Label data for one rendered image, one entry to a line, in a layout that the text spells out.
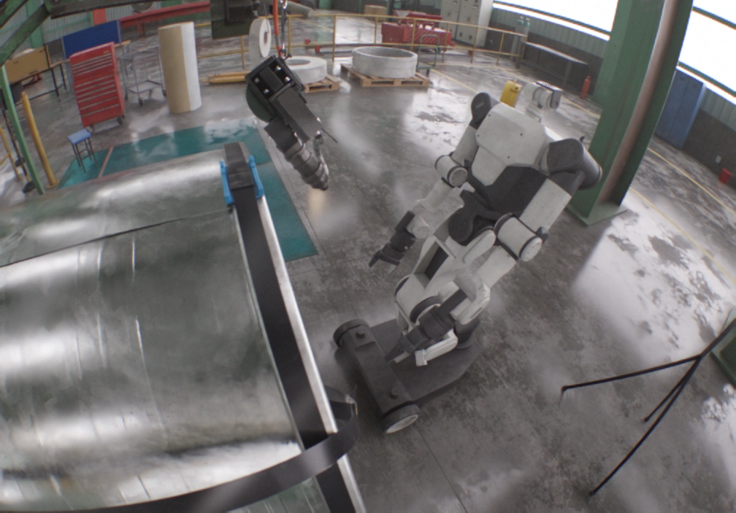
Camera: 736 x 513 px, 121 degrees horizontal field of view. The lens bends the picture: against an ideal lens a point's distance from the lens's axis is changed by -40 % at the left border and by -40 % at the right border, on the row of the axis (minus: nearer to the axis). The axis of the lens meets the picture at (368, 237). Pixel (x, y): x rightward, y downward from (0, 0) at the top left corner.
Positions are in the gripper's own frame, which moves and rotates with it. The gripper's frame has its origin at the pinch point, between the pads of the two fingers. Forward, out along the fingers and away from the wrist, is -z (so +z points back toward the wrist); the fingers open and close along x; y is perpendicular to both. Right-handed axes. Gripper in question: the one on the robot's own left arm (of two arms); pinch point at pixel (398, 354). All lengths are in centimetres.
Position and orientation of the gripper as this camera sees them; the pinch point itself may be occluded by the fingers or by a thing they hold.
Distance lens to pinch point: 105.1
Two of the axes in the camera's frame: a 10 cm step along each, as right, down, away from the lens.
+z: 7.6, -6.5, -0.2
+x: -3.2, -3.4, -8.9
